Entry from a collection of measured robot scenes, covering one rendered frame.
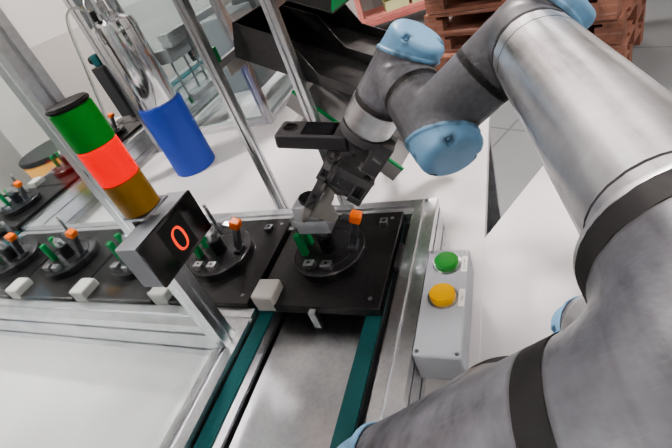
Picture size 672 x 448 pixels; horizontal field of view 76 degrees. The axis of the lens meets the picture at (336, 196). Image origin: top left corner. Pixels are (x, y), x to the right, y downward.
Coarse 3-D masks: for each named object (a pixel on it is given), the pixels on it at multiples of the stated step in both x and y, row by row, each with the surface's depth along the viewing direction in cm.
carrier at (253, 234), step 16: (256, 224) 99; (288, 224) 95; (208, 240) 88; (224, 240) 94; (256, 240) 94; (272, 240) 92; (192, 256) 97; (208, 256) 91; (224, 256) 89; (240, 256) 87; (256, 256) 89; (272, 256) 88; (192, 272) 92; (208, 272) 87; (224, 272) 86; (240, 272) 87; (256, 272) 85; (208, 288) 86; (224, 288) 84; (240, 288) 83; (224, 304) 81; (240, 304) 79
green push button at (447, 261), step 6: (444, 252) 73; (450, 252) 73; (438, 258) 73; (444, 258) 72; (450, 258) 72; (456, 258) 71; (438, 264) 72; (444, 264) 71; (450, 264) 71; (456, 264) 71; (444, 270) 71; (450, 270) 71
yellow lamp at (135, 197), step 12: (132, 180) 53; (144, 180) 55; (108, 192) 53; (120, 192) 53; (132, 192) 53; (144, 192) 54; (120, 204) 54; (132, 204) 54; (144, 204) 55; (156, 204) 56; (132, 216) 55
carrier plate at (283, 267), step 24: (384, 216) 86; (288, 240) 90; (384, 240) 81; (288, 264) 84; (384, 264) 76; (288, 288) 79; (312, 288) 77; (336, 288) 75; (360, 288) 73; (384, 288) 71; (336, 312) 72; (360, 312) 70
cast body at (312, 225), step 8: (304, 192) 75; (296, 200) 75; (304, 200) 73; (296, 208) 74; (296, 216) 75; (296, 224) 76; (304, 224) 75; (312, 224) 75; (320, 224) 74; (328, 224) 74; (304, 232) 77; (312, 232) 76; (320, 232) 75; (328, 232) 75
